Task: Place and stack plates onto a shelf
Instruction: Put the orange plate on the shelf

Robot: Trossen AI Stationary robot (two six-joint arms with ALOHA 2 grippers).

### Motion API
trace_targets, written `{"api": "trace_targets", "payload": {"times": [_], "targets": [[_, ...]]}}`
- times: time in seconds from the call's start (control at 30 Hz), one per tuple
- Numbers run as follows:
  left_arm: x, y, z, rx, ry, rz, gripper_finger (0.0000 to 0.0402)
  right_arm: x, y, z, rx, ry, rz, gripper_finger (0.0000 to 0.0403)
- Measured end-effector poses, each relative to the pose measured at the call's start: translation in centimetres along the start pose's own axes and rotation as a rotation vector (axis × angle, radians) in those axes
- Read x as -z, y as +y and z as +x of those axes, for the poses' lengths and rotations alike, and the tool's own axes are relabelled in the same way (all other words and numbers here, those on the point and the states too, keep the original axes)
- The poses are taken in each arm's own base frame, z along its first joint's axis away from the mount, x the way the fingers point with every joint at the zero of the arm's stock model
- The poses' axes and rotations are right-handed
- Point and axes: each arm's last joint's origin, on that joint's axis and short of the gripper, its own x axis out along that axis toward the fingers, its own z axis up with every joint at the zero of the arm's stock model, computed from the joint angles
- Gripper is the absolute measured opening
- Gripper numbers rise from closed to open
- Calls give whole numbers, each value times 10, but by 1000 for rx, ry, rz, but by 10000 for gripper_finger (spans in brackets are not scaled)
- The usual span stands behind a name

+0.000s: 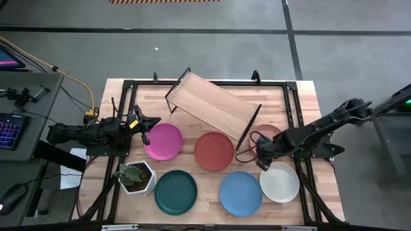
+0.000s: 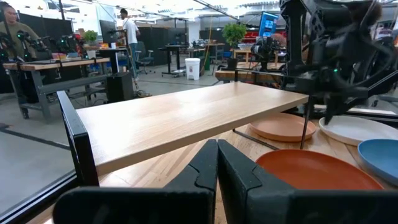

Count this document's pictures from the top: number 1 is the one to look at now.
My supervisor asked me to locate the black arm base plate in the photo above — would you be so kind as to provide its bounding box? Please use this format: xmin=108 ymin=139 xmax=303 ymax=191
xmin=301 ymin=134 xmax=346 ymax=160
xmin=85 ymin=141 xmax=132 ymax=157

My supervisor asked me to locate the red plate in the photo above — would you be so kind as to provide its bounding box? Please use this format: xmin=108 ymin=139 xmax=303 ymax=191
xmin=194 ymin=131 xmax=235 ymax=173

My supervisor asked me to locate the black clamp tool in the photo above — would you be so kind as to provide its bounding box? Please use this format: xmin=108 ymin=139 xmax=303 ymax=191
xmin=5 ymin=84 xmax=51 ymax=109

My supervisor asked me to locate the black flat bar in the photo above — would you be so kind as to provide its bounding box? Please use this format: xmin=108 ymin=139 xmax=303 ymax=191
xmin=33 ymin=140 xmax=88 ymax=173

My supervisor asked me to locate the dark metal cart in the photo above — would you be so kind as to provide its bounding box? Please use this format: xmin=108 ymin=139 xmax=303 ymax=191
xmin=353 ymin=83 xmax=411 ymax=179

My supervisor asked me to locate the green succulent plant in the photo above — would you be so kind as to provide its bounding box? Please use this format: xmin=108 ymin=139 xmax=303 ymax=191
xmin=114 ymin=163 xmax=144 ymax=187

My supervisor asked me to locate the grey desk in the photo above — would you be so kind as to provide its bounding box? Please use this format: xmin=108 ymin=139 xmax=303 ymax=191
xmin=0 ymin=72 xmax=65 ymax=162

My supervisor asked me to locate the black aluminium table frame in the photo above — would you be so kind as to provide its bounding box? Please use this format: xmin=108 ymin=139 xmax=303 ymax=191
xmin=72 ymin=69 xmax=346 ymax=227

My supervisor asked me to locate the magenta plate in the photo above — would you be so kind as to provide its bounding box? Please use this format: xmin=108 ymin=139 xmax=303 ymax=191
xmin=143 ymin=123 xmax=184 ymax=161

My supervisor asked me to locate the white plate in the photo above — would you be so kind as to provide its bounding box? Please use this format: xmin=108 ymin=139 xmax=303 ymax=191
xmin=259 ymin=161 xmax=301 ymax=204

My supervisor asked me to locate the blue plate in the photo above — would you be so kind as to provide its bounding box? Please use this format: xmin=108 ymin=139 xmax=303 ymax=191
xmin=219 ymin=171 xmax=263 ymax=218

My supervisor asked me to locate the wooden shelf with black legs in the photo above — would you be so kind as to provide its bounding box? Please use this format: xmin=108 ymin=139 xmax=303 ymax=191
xmin=164 ymin=66 xmax=263 ymax=151

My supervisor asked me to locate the white paper sheet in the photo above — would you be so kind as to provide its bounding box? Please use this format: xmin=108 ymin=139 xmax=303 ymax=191
xmin=60 ymin=147 xmax=90 ymax=190

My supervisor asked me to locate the yellow cable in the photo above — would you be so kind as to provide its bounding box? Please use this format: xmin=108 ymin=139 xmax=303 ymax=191
xmin=0 ymin=35 xmax=99 ymax=118

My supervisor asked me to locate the black computer mouse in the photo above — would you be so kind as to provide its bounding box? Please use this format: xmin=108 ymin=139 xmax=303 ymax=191
xmin=0 ymin=183 xmax=29 ymax=216

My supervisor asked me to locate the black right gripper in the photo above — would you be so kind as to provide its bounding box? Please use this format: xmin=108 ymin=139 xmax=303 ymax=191
xmin=256 ymin=133 xmax=288 ymax=172

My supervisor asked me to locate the silver metal bracket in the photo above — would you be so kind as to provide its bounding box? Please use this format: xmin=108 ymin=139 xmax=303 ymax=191
xmin=101 ymin=224 xmax=139 ymax=231
xmin=281 ymin=225 xmax=318 ymax=231

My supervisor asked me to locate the dark green plate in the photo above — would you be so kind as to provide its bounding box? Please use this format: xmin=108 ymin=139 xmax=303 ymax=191
xmin=153 ymin=169 xmax=198 ymax=216

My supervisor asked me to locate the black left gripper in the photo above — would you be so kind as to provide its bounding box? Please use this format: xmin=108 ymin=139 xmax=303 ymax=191
xmin=123 ymin=104 xmax=161 ymax=146

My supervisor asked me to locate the white hexagonal plant pot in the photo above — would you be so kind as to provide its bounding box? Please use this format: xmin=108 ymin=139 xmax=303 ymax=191
xmin=118 ymin=160 xmax=157 ymax=196

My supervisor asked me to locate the computer screen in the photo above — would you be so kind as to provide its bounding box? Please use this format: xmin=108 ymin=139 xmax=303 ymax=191
xmin=0 ymin=44 xmax=26 ymax=70

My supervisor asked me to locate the backlit keyboard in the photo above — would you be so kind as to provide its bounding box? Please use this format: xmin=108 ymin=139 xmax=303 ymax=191
xmin=0 ymin=112 xmax=30 ymax=151

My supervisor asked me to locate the peach plate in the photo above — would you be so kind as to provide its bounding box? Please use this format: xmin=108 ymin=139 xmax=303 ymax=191
xmin=249 ymin=124 xmax=283 ymax=155

